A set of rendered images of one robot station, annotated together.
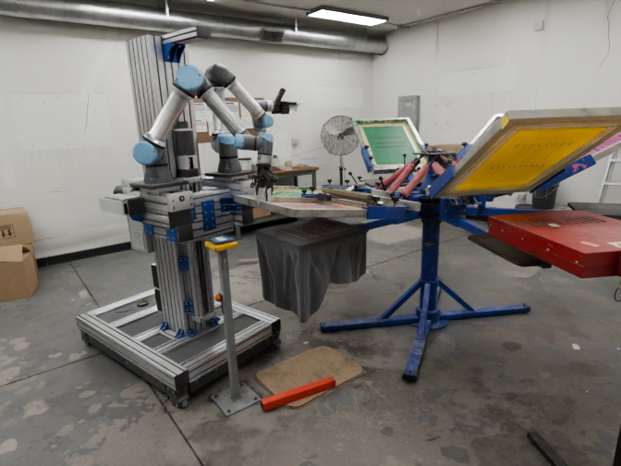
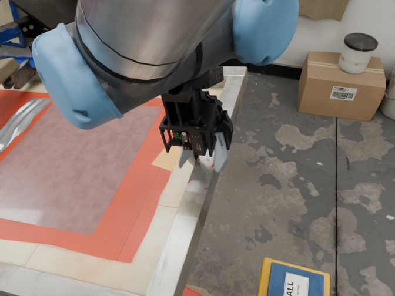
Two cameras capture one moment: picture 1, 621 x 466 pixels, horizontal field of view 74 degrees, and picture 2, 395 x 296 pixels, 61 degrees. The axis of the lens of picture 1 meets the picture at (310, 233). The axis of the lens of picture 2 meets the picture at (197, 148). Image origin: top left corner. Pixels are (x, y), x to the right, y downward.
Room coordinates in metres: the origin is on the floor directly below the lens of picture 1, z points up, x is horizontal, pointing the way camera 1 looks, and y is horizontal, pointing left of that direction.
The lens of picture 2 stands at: (2.35, 0.54, 1.60)
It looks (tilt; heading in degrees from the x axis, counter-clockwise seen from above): 47 degrees down; 233
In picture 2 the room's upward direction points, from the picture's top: straight up
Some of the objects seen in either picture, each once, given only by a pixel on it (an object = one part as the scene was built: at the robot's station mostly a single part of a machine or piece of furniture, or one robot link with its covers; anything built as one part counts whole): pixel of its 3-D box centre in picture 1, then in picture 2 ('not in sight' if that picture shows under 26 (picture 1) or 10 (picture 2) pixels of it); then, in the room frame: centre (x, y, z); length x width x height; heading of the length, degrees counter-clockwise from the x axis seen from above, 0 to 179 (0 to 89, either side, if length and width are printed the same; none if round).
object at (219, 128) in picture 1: (218, 110); not in sight; (2.73, 0.55, 1.63); 0.15 x 0.12 x 0.55; 26
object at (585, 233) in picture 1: (583, 239); not in sight; (1.54, -1.07, 1.06); 0.61 x 0.46 x 0.12; 7
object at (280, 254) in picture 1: (279, 274); not in sight; (2.14, 0.18, 0.74); 0.45 x 0.03 x 0.43; 37
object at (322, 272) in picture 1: (336, 273); not in sight; (2.12, -0.14, 0.74); 0.46 x 0.04 x 0.42; 127
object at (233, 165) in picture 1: (229, 164); not in sight; (2.61, 0.49, 1.31); 0.15 x 0.15 x 0.10
